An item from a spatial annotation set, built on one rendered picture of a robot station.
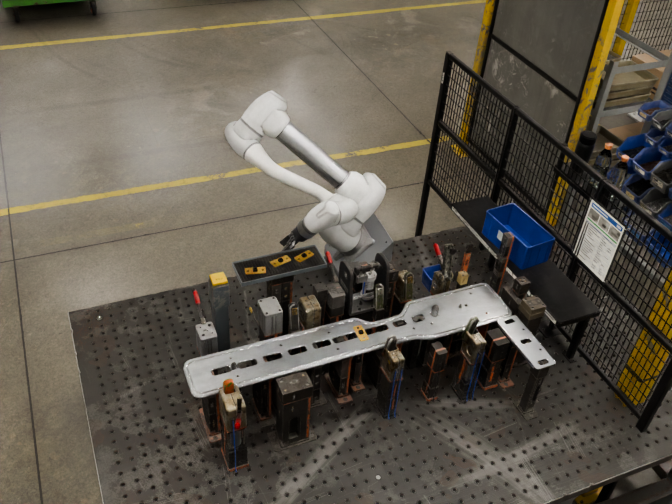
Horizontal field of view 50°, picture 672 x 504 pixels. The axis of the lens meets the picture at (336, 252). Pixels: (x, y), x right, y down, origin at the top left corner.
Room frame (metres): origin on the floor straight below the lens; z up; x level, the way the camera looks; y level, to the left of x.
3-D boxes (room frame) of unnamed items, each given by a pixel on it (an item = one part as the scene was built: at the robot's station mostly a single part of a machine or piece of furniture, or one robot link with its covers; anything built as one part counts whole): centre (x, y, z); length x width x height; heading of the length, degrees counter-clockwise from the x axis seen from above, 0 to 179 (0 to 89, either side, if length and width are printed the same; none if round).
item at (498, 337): (2.10, -0.69, 0.84); 0.11 x 0.10 x 0.28; 26
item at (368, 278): (2.26, -0.13, 0.94); 0.18 x 0.13 x 0.49; 116
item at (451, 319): (2.01, -0.11, 1.00); 1.38 x 0.22 x 0.02; 116
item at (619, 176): (2.51, -1.13, 1.53); 0.06 x 0.06 x 0.20
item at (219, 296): (2.12, 0.46, 0.92); 0.08 x 0.08 x 0.44; 26
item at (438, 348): (1.99, -0.45, 0.84); 0.11 x 0.08 x 0.29; 26
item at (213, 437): (1.75, 0.44, 0.84); 0.18 x 0.06 x 0.29; 26
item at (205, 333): (1.92, 0.48, 0.88); 0.11 x 0.10 x 0.36; 26
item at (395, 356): (1.90, -0.26, 0.87); 0.12 x 0.09 x 0.35; 26
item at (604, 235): (2.38, -1.09, 1.30); 0.23 x 0.02 x 0.31; 26
